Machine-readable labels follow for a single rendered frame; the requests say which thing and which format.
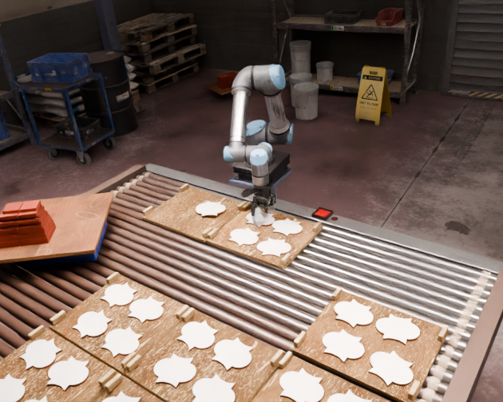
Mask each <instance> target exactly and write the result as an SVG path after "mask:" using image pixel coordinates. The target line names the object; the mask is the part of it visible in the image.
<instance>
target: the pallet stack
mask: <svg viewBox="0 0 503 402"><path fill-rule="evenodd" d="M183 18H184V23H185V24H176V23H177V22H178V21H179V20H181V19H183ZM193 23H195V22H194V15H193V14H172V13H169V14H167V13H162V14H160V13H152V14H148V15H145V16H143V17H140V18H136V19H133V20H131V21H128V22H124V23H121V24H120V25H117V29H118V33H119V38H120V42H121V48H122V52H123V53H124V56H127V57H130V58H131V61H130V62H129V63H127V64H130V65H132V66H134V70H133V71H132V72H131V73H135V74H136V76H135V77H134V78H133V79H132V80H131V81H132V82H135V83H137V84H138V86H137V87H136V89H138V90H139V89H142V88H144V87H145V91H146V93H145V94H151V93H154V92H156V91H158V90H160V89H163V88H165V87H167V86H169V85H172V84H174V83H176V82H177V81H180V80H182V79H184V78H186V77H189V76H191V75H193V74H194V73H196V72H198V71H199V66H198V65H197V64H198V62H196V57H199V56H201V55H203V54H205V53H206V47H205V44H200V43H198V44H196V39H195V35H196V34H197V30H196V25H194V24H193ZM143 28H144V29H143ZM183 30H187V34H185V33H182V32H181V31H183ZM183 40H185V41H186V42H185V43H183V42H180V41H183ZM194 49H195V50H196V51H192V50H194ZM188 68H190V69H189V71H190V72H189V73H186V74H185V75H183V76H181V77H178V75H177V74H178V72H180V71H183V70H186V69H188ZM165 78H168V81H169V82H168V83H165V84H163V85H161V86H159V87H157V88H156V86H155V83H157V82H158V81H162V80H164V79H165Z"/></svg>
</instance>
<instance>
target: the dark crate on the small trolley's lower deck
mask: <svg viewBox="0 0 503 402"><path fill-rule="evenodd" d="M74 117H75V120H76V123H77V128H78V131H79V134H80V137H81V140H87V139H88V138H90V137H92V136H94V135H96V134H98V133H99V132H101V131H102V129H101V128H102V127H101V124H100V119H98V118H91V117H83V116H74ZM67 124H68V125H69V126H67V127H64V126H66V125H67ZM54 126H55V128H56V130H55V131H57V137H62V138H68V139H74V140H76V139H77V138H76V136H75V132H74V130H73V125H72V121H71V118H70V117H69V118H67V119H65V120H63V121H61V122H59V123H57V124H55V125H54Z"/></svg>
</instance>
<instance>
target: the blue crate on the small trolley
mask: <svg viewBox="0 0 503 402"><path fill-rule="evenodd" d="M41 62H43V63H41ZM26 63H28V64H27V65H28V67H29V71H30V74H31V76H32V77H31V79H32V82H34V83H65V84H72V83H74V82H76V81H79V80H80V79H82V78H84V77H86V76H88V75H90V74H91V73H92V72H93V71H92V68H90V63H89V59H88V55H87V53H47V54H45V55H42V56H40V57H37V58H35V59H33V60H31V61H28V62H26Z"/></svg>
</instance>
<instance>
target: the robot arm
mask: <svg viewBox="0 0 503 402"><path fill-rule="evenodd" d="M285 84H286V81H285V74H284V71H283V67H282V66H281V65H274V64H271V65H249V66H247V67H245V68H243V69H242V70H241V71H240V72H239V73H238V74H237V76H236V78H235V80H234V81H233V84H232V95H233V102H232V120H231V130H230V140H229V146H226V147H224V160H225V161H226V162H233V163H235V162H247V163H248V164H249V165H251V173H252V182H253V187H250V188H247V189H245V190H243V192H242V193H241V195H242V196H243V198H245V197H248V196H249V195H252V194H254V193H255V194H254V197H253V201H252V205H251V217H252V221H253V224H254V226H255V225H256V221H263V216H262V215H261V214H260V212H261V210H260V208H259V207H262V208H263V209H264V210H265V212H266V213H267V214H269V210H275V208H274V207H273V205H275V203H276V200H275V201H274V196H275V193H271V188H272V187H273V185H272V183H269V174H268V164H269V163H270V162H271V161H272V159H273V158H272V147H271V145H280V144H284V145H286V144H291V143H292V138H293V123H290V122H289V120H288V119H287V118H286V117H285V112H284V107H283V99H282V95H281V92H282V91H283V89H284V88H285ZM252 90H259V91H260V93H261V94H262V95H263V96H264V98H265V101H266V106H267V112H268V115H269V119H270V122H269V124H266V122H265V121H264V120H255V121H252V122H251V123H249V124H248V125H247V120H248V99H249V97H250V96H251V94H252ZM246 138H247V144H248V145H247V146H245V141H246Z"/></svg>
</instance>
